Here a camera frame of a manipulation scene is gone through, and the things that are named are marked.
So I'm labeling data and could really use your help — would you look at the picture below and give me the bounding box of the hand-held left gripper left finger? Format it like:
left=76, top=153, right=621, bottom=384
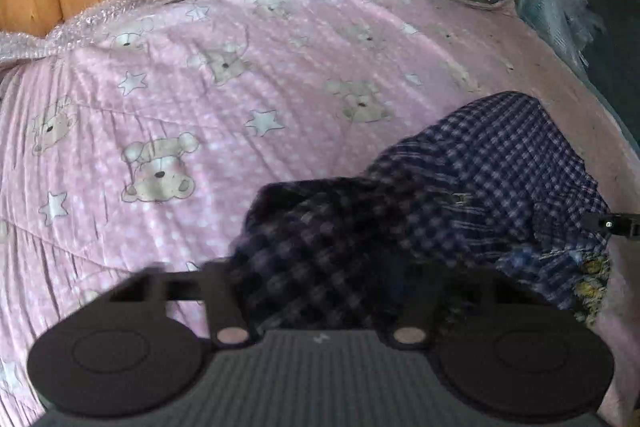
left=107, top=259, right=251, bottom=349

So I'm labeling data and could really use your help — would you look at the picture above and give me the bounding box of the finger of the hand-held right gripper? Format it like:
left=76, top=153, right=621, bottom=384
left=582, top=213, right=640, bottom=240

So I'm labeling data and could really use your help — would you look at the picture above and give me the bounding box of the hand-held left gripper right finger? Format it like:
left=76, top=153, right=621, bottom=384
left=385, top=274, right=551, bottom=350

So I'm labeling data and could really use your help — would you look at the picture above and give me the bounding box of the navy checked shirt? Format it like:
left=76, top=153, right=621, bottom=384
left=227, top=91, right=613, bottom=333

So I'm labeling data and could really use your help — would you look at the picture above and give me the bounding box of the pink bear print quilt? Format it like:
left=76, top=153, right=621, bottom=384
left=0, top=0, right=631, bottom=418

